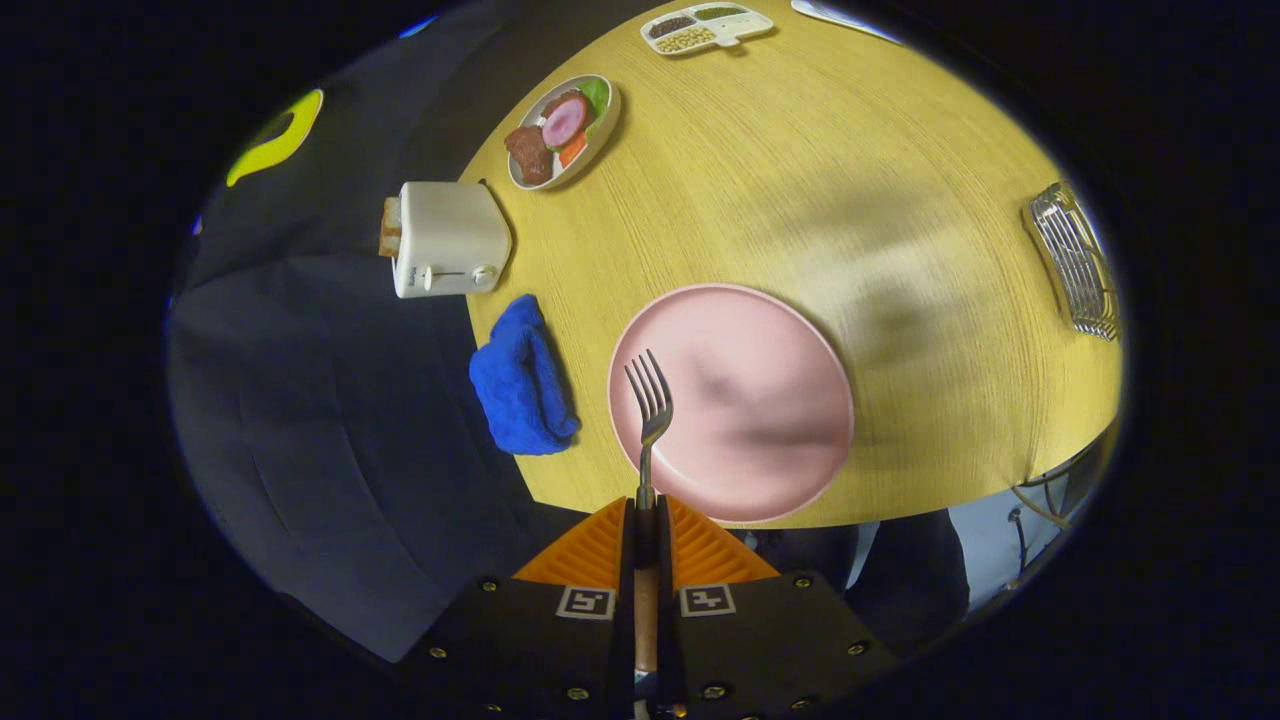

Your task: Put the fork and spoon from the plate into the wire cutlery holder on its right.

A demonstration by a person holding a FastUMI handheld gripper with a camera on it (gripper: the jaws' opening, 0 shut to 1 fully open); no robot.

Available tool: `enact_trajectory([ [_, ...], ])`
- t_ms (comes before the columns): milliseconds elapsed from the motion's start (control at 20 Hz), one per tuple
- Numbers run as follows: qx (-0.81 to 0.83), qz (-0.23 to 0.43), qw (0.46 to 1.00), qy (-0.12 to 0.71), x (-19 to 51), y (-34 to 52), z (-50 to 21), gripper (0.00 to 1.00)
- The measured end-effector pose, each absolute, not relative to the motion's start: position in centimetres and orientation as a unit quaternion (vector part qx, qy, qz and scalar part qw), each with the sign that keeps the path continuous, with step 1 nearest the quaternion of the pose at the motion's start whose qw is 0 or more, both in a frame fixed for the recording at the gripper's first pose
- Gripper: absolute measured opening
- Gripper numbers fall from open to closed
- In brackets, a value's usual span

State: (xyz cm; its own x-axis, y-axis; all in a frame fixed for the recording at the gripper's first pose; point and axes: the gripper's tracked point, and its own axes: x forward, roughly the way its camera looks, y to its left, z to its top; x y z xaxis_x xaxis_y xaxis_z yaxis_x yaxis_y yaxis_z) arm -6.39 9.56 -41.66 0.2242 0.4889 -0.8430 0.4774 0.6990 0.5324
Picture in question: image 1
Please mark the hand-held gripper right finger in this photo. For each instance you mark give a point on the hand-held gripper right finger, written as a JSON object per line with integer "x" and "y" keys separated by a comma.
{"x": 780, "y": 645}

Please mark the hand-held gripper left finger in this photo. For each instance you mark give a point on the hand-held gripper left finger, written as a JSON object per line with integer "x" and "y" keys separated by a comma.
{"x": 510, "y": 645}

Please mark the pink round plate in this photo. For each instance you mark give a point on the pink round plate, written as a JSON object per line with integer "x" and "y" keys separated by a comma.
{"x": 760, "y": 400}

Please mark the blue folded towel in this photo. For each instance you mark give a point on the blue folded towel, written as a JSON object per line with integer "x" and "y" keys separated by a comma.
{"x": 515, "y": 385}

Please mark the dark chair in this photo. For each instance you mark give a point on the dark chair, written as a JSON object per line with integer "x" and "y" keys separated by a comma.
{"x": 1060, "y": 490}

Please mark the white toaster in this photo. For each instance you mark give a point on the white toaster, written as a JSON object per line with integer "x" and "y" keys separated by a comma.
{"x": 450, "y": 235}

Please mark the toast slice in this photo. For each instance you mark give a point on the toast slice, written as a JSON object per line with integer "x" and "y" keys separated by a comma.
{"x": 390, "y": 228}

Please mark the brown meat piece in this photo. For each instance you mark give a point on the brown meat piece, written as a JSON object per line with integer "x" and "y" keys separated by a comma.
{"x": 528, "y": 155}

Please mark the orange carrot piece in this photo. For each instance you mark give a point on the orange carrot piece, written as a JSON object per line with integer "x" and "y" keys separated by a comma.
{"x": 572, "y": 150}

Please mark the white oval food plate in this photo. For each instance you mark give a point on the white oval food plate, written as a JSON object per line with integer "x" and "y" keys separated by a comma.
{"x": 598, "y": 140}

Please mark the pink ham slice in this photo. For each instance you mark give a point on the pink ham slice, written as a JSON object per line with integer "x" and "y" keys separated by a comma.
{"x": 565, "y": 120}

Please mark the green lettuce leaf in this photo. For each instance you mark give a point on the green lettuce leaf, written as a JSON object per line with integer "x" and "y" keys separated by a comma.
{"x": 597, "y": 95}

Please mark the white divided grain dish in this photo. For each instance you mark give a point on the white divided grain dish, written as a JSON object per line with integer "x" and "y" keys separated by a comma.
{"x": 745, "y": 22}

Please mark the white coaster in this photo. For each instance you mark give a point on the white coaster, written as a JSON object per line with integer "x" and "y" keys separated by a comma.
{"x": 840, "y": 18}

